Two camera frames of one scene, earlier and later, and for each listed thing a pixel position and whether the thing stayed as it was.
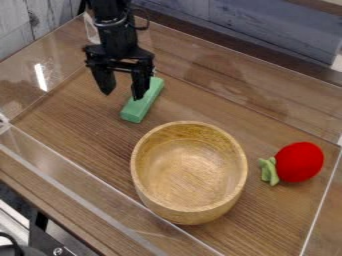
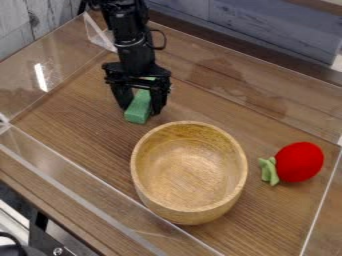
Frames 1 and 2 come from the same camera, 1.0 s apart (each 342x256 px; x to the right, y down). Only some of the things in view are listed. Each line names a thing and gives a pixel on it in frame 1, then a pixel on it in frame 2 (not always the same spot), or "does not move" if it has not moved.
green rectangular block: x=135 y=109 does not move
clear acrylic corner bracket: x=91 y=29 does not move
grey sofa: x=281 y=25 does not move
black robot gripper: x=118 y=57 to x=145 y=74
